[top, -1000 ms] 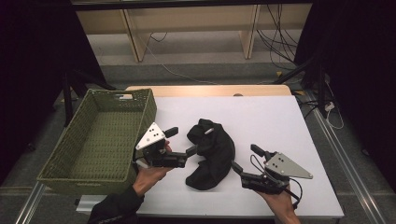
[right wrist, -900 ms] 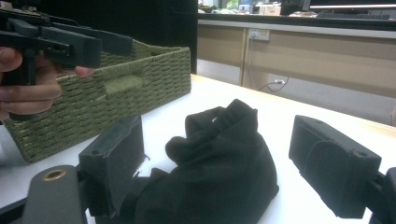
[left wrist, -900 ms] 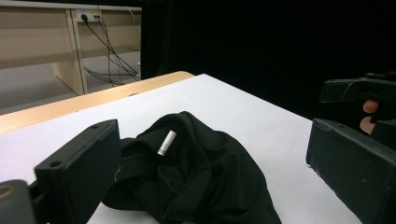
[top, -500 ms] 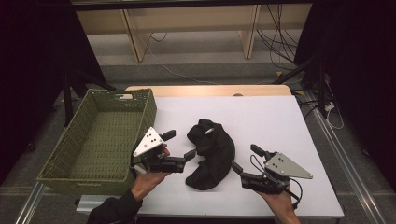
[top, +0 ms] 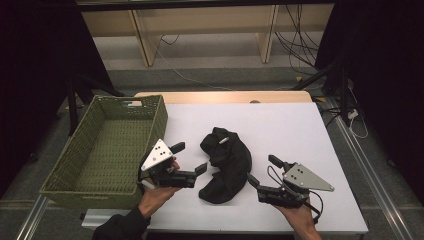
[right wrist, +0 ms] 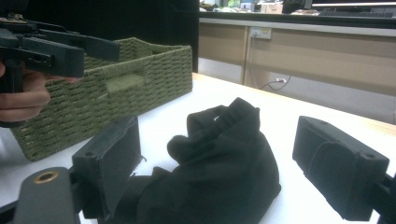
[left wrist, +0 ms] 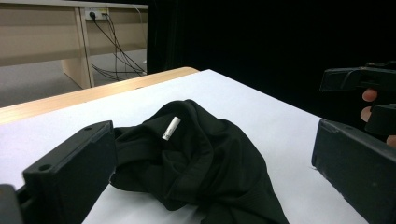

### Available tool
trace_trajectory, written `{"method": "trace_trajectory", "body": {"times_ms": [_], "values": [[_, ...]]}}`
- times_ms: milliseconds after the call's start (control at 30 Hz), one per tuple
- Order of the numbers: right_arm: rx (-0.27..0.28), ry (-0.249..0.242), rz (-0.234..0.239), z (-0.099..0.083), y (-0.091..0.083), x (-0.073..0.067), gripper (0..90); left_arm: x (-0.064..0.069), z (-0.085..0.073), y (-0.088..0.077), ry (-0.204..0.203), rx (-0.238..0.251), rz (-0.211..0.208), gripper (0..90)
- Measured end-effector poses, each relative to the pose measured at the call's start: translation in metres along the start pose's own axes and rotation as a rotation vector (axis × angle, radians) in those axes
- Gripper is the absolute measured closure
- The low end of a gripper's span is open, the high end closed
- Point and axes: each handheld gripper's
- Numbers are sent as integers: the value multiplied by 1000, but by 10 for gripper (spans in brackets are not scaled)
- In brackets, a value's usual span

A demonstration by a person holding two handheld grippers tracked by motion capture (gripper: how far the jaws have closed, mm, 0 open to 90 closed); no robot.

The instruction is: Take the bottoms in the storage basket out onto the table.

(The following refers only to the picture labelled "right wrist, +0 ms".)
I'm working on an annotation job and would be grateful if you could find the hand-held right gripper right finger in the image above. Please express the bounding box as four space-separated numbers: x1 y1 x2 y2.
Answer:
291 115 390 222

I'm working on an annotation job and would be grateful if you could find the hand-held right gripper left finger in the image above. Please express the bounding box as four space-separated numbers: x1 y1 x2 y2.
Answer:
71 115 144 220

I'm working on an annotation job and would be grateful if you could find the green woven basket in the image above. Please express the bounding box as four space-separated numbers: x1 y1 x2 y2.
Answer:
10 36 194 162

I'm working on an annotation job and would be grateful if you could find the black cloth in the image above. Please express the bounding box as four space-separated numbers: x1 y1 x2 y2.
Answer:
106 96 282 224

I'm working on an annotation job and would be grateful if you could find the light wooden desk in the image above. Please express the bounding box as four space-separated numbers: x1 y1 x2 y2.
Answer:
198 10 396 125

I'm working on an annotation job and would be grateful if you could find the black keyboard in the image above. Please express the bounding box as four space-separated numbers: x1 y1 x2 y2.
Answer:
318 9 396 19

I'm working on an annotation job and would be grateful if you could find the cardboard box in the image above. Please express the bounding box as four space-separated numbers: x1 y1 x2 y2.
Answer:
259 2 285 15

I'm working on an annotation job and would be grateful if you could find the short black cable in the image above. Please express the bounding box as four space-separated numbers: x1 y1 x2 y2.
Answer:
259 75 292 92

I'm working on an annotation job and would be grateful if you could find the thin white cable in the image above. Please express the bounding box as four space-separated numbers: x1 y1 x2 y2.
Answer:
249 36 261 87

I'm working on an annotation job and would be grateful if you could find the white wall socket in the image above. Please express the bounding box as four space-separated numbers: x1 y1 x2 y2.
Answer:
249 26 273 41

